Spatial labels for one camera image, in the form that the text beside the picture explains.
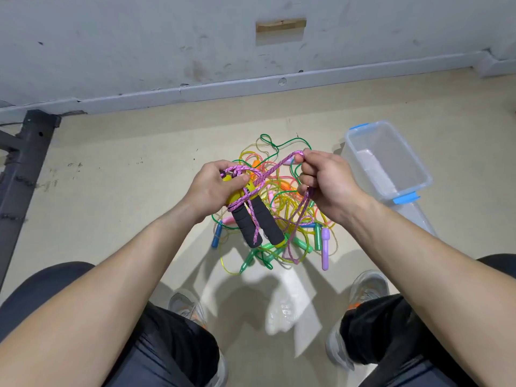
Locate pile of colourful jump ropes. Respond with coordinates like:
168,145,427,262
211,134,340,275

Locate pink rope with black-yellow handles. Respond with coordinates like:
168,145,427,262
221,150,314,264

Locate grey left shoe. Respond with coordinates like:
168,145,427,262
168,288,229,387

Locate person's left forearm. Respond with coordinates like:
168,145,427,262
0,201,211,387

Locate black metal rack frame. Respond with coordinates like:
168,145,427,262
0,109,61,287

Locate grey shoe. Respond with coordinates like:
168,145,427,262
325,270,390,371
168,288,229,387

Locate clear storage box blue latches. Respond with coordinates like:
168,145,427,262
343,120,432,206

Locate person's right hand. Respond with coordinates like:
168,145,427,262
292,149,368,226

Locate clear plastic box lid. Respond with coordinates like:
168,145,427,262
391,201,440,239

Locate small wooden wall block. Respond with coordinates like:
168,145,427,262
256,18,308,33

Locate person's right forearm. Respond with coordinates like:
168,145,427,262
339,196,516,387

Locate person's left hand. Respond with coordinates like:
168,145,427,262
184,159,253,224

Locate grey right shoe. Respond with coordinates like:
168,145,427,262
325,270,390,371

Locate black shorts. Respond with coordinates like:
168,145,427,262
0,254,516,387

